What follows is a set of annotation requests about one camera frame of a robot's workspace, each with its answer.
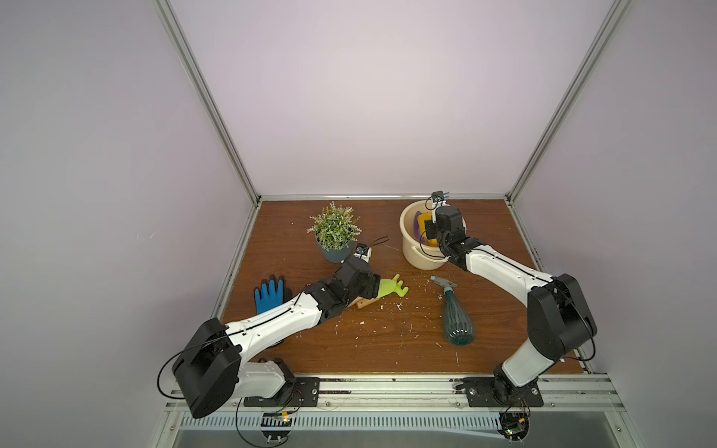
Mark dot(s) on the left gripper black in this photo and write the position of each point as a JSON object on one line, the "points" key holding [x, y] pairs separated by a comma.
{"points": [[371, 285]]}

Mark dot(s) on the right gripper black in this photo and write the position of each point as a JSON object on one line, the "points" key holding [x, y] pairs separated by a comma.
{"points": [[435, 229]]}

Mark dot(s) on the yellow shovel yellow handle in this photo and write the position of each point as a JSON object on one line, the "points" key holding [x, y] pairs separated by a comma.
{"points": [[428, 230]]}

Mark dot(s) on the purple shovel pink handle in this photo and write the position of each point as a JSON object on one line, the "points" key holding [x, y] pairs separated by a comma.
{"points": [[417, 226]]}

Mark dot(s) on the green rake wooden handle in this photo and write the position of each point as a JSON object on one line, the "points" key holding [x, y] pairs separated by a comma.
{"points": [[392, 285]]}

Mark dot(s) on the green trowel wooden handle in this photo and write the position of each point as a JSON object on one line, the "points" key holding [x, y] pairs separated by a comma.
{"points": [[362, 302]]}

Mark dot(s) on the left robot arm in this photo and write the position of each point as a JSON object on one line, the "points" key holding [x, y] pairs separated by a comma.
{"points": [[217, 363]]}

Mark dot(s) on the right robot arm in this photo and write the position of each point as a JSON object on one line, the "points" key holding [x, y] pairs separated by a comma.
{"points": [[559, 318]]}

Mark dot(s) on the blue black gardening glove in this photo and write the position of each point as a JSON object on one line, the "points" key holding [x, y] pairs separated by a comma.
{"points": [[270, 294]]}

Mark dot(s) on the cream plastic bucket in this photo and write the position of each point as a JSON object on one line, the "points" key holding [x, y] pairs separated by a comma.
{"points": [[417, 251]]}

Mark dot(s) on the artificial plant in grey pot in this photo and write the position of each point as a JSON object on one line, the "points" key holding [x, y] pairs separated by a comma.
{"points": [[336, 231]]}

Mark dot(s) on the teal spray bottle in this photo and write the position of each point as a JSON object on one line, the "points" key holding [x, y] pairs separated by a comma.
{"points": [[457, 324]]}

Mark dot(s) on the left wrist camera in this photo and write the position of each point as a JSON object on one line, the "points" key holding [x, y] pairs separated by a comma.
{"points": [[363, 251]]}

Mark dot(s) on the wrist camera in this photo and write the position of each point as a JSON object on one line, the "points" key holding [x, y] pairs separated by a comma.
{"points": [[438, 197], [363, 251]]}

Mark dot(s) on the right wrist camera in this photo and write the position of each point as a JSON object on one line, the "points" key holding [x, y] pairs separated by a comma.
{"points": [[438, 197]]}

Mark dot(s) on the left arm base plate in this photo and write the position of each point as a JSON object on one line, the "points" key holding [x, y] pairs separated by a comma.
{"points": [[296, 393]]}

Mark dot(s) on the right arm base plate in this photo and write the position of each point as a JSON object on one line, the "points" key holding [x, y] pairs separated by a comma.
{"points": [[492, 391]]}

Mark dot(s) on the aluminium front rail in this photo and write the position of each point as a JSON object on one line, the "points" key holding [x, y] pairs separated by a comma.
{"points": [[436, 392]]}

